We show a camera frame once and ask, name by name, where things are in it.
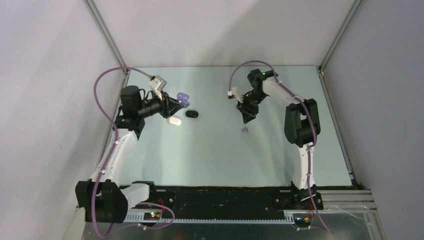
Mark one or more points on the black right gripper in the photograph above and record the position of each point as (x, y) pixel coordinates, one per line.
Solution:
(248, 113)

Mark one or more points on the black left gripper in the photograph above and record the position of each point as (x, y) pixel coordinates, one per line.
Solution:
(169, 106)

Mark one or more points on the purple earbud charging case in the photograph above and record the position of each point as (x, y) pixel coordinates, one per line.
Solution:
(185, 104)

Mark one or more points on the white earbud charging case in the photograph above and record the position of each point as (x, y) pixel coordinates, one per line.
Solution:
(175, 121)

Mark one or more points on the black earbud charging case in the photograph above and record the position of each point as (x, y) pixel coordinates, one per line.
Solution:
(191, 114)

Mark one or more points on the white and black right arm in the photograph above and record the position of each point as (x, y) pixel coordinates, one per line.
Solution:
(301, 123)

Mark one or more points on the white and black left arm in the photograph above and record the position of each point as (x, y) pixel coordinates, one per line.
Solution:
(101, 196)

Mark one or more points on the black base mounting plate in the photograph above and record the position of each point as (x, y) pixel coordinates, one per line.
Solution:
(224, 203)

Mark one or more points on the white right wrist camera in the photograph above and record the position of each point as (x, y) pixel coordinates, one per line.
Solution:
(235, 93)

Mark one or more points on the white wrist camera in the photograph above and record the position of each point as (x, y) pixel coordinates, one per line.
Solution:
(235, 93)
(157, 85)

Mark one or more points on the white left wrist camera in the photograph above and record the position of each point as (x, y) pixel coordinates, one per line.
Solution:
(157, 85)

